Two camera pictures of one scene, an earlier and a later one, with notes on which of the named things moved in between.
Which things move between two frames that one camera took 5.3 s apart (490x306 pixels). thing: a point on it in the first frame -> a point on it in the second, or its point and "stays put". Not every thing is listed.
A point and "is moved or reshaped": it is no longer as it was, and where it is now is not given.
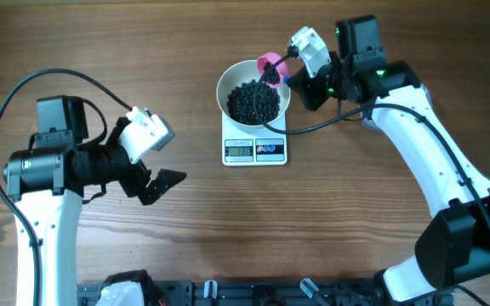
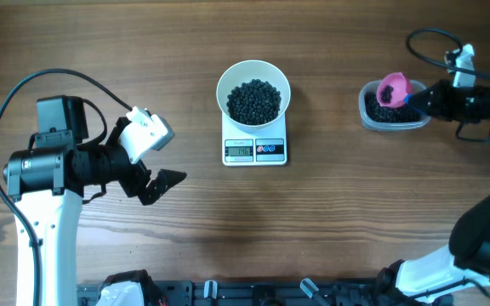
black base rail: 268,292 stays put
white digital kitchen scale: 253,148 stays put
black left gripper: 134,185 stays put
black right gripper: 302,80 -> 441,92
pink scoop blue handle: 272,69 is moved or reshaped
